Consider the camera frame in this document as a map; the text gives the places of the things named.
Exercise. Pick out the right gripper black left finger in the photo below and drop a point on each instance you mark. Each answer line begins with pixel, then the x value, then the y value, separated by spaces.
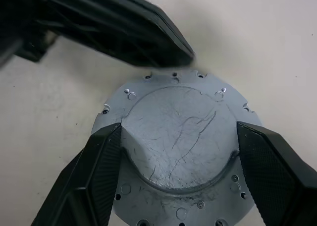
pixel 81 186

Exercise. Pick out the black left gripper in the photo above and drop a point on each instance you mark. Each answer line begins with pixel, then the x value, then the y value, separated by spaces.
pixel 22 35

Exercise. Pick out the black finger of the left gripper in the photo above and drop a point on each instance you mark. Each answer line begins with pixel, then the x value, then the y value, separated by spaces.
pixel 153 20
pixel 111 37

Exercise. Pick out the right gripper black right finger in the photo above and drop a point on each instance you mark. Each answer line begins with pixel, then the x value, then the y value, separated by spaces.
pixel 277 176

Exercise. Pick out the round silver motor end cover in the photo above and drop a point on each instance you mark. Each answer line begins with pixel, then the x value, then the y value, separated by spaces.
pixel 178 136

